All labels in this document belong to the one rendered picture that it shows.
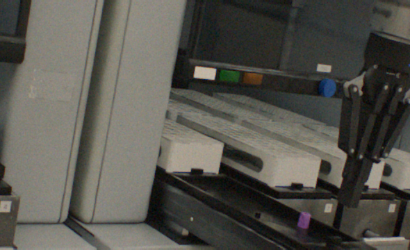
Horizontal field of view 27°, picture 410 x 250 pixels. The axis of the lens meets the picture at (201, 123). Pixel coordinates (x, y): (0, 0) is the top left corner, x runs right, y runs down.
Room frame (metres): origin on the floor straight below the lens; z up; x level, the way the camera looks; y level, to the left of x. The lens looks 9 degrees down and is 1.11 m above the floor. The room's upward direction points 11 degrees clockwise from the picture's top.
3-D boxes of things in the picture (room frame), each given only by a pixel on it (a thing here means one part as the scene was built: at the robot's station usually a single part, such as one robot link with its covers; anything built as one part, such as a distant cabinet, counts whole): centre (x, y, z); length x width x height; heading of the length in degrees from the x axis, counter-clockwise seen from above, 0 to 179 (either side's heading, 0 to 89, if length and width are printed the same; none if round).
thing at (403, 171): (1.66, -0.33, 0.83); 0.30 x 0.10 x 0.06; 36
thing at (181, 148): (1.44, 0.08, 0.83); 0.30 x 0.10 x 0.06; 36
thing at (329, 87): (1.41, -0.19, 0.98); 0.03 x 0.01 x 0.03; 126
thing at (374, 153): (1.16, -0.24, 0.97); 0.04 x 0.01 x 0.11; 31
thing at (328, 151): (1.57, -0.20, 0.83); 0.30 x 0.10 x 0.06; 36
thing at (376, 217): (1.68, -0.12, 0.78); 0.73 x 0.14 x 0.09; 36
